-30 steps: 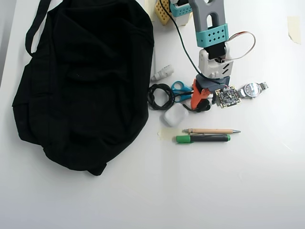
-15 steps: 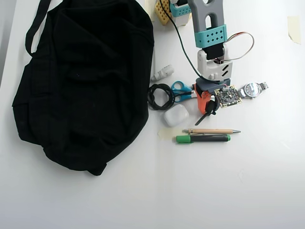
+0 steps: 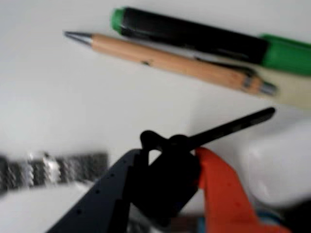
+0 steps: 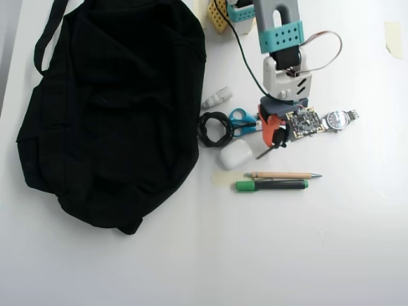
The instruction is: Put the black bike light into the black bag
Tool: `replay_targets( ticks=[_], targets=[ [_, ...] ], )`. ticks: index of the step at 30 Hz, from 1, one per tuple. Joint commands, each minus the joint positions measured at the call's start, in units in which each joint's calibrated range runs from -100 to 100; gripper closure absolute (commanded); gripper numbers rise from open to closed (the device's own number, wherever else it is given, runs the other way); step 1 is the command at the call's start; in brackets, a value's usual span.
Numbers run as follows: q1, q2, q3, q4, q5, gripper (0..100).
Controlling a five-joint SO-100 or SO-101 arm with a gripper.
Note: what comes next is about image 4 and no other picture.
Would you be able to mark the wooden ballpoint pen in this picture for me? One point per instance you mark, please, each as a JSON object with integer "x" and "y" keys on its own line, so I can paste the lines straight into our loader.
{"x": 283, "y": 175}

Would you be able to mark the green black marker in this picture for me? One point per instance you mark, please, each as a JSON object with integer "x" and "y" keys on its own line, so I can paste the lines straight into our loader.
{"x": 271, "y": 185}

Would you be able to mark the white plug adapter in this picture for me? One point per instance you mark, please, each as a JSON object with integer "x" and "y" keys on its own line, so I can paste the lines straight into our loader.
{"x": 220, "y": 97}

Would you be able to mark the yellow perforated robot base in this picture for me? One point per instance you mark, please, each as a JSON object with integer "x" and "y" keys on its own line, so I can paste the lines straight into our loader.
{"x": 218, "y": 16}

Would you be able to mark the bare camera circuit board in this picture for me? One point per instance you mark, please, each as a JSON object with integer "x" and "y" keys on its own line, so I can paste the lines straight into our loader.
{"x": 304, "y": 122}

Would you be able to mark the white grey teal robot arm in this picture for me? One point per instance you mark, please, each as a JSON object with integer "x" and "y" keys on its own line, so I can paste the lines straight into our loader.
{"x": 280, "y": 38}

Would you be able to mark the black fabric bag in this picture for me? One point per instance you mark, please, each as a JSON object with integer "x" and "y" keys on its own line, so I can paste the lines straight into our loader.
{"x": 111, "y": 127}

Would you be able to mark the beige masking tape piece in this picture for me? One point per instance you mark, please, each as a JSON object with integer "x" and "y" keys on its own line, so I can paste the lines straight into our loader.
{"x": 201, "y": 8}
{"x": 224, "y": 178}
{"x": 394, "y": 38}

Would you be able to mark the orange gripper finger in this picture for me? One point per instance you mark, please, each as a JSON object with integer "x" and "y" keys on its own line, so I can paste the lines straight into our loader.
{"x": 269, "y": 130}

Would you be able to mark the silver metal wristwatch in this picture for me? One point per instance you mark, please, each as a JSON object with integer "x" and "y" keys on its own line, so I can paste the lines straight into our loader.
{"x": 339, "y": 119}

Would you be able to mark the black bike light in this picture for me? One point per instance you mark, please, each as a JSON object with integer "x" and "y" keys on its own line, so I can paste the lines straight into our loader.
{"x": 280, "y": 137}

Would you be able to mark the white earbuds case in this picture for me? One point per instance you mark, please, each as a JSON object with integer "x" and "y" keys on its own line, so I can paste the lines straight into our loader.
{"x": 236, "y": 154}

